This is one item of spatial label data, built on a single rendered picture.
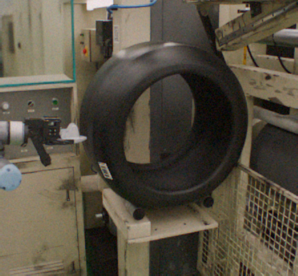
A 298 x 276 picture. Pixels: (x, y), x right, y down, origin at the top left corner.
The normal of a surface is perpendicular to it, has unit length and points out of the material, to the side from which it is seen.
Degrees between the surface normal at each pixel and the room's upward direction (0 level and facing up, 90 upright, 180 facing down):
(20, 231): 90
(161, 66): 80
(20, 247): 90
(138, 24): 90
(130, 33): 90
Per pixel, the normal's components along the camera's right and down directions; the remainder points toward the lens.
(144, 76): 0.24, 0.11
